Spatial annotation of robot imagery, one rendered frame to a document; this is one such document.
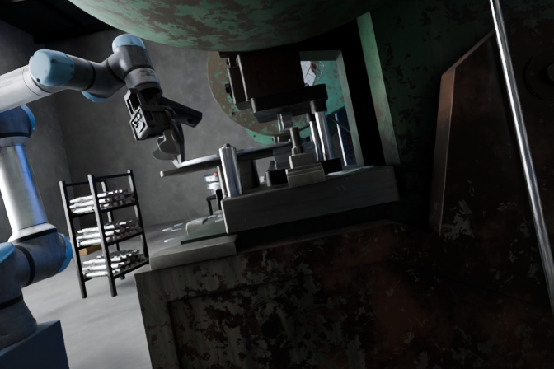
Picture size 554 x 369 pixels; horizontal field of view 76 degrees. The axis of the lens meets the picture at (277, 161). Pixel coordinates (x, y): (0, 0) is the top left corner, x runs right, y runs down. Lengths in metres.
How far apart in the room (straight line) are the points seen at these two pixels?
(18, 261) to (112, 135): 7.25
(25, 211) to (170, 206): 6.73
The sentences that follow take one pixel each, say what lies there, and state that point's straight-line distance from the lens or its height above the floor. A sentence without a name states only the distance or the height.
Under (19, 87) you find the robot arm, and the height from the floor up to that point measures 1.03.
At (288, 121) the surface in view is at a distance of 0.80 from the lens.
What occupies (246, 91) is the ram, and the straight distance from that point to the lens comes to 0.77.
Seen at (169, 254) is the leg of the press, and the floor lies 0.64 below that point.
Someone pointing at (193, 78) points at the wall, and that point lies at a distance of 7.88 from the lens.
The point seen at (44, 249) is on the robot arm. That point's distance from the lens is 1.19.
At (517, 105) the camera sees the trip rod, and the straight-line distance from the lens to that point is 0.64.
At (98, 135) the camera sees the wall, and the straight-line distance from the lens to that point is 8.45.
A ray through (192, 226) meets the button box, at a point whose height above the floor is 0.62.
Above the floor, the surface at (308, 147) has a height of 0.77.
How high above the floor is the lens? 0.75
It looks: level
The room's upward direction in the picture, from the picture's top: 11 degrees counter-clockwise
